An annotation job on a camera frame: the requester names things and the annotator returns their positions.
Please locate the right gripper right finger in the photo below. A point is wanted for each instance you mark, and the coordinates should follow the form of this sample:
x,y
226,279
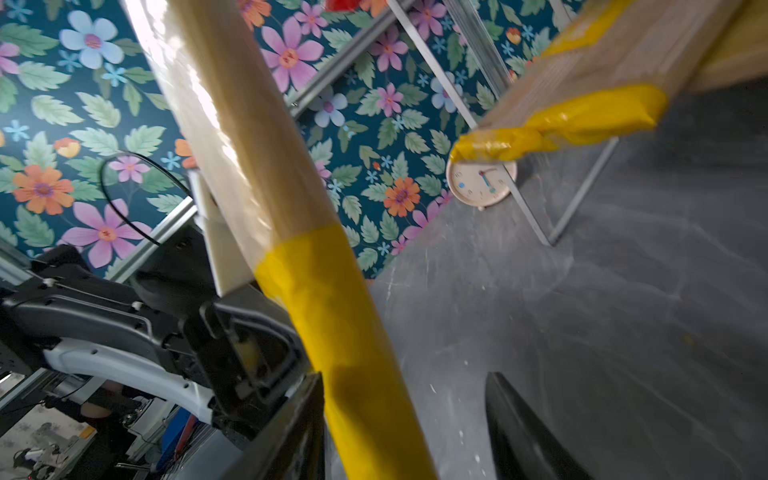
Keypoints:
x,y
522,446

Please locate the pink round alarm clock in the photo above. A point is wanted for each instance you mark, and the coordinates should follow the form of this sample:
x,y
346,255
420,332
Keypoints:
x,y
479,185

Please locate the yellow wooden two-tier shelf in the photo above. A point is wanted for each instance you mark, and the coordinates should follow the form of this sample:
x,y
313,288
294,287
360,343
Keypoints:
x,y
739,54

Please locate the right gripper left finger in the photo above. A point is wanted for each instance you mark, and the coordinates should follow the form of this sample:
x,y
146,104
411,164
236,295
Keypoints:
x,y
292,445

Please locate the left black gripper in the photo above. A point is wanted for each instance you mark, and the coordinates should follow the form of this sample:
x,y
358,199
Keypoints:
x,y
241,346

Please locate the yellow pasta bag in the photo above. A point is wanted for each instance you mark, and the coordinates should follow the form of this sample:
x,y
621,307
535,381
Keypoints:
x,y
248,148
613,71

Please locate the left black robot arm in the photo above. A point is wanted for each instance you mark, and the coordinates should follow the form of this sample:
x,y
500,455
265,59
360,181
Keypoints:
x,y
67,319

